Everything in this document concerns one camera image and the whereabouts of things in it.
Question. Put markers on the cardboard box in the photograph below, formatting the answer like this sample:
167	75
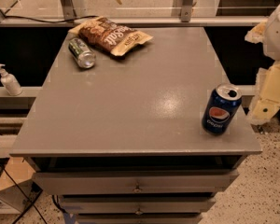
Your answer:
15	186

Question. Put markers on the blue pepsi can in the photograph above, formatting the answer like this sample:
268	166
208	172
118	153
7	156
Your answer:
222	105

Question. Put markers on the white pump soap bottle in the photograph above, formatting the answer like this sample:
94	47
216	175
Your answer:
9	82

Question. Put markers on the bottom grey drawer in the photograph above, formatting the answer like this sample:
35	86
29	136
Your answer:
142	219

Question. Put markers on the grey drawer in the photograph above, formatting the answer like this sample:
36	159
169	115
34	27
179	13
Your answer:
142	182
137	204
142	219

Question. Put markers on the grey drawer cabinet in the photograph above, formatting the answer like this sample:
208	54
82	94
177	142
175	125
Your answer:
141	113

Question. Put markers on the top grey drawer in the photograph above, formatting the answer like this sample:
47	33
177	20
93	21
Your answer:
142	182

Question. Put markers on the brown chip bag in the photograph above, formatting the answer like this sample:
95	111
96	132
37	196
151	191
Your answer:
110	36

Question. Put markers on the green silver soda can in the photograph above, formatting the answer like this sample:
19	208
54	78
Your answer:
84	56

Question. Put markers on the middle grey drawer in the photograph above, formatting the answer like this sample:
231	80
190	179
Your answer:
137	204

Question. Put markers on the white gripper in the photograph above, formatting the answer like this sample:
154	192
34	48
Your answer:
278	36

